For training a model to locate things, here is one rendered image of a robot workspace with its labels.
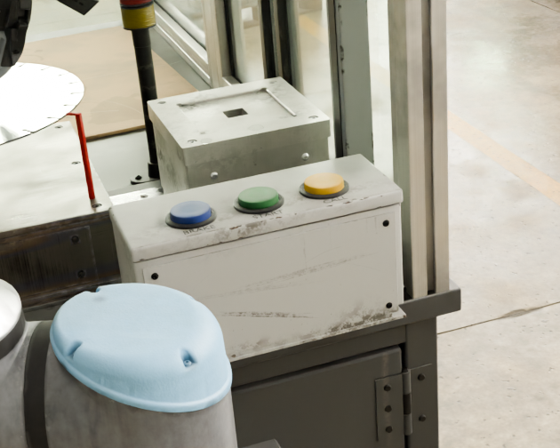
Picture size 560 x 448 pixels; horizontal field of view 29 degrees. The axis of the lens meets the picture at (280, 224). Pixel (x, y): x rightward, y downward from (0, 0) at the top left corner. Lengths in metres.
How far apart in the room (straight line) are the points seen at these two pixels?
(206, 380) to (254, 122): 0.60
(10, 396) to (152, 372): 0.10
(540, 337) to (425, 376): 1.28
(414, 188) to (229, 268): 0.22
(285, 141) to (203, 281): 0.27
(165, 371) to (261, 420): 0.51
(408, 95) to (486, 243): 1.86
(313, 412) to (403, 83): 0.39
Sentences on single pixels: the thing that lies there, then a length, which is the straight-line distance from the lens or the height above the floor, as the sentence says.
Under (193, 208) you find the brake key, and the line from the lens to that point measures 1.07.
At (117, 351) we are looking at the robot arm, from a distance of 0.73.
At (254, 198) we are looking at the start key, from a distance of 1.08.
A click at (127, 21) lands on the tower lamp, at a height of 0.98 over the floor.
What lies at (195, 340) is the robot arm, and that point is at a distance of 0.74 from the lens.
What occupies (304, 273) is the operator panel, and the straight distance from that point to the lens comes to 1.10.
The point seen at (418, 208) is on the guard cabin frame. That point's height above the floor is 0.85.
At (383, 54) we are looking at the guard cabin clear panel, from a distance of 1.20.
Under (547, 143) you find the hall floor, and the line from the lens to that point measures 3.57.
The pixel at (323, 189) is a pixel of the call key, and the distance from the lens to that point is 1.09.
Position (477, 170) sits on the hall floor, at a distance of 3.38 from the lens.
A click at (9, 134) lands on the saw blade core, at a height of 0.95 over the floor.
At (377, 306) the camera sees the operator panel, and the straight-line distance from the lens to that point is 1.15.
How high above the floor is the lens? 1.35
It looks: 26 degrees down
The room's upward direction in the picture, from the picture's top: 5 degrees counter-clockwise
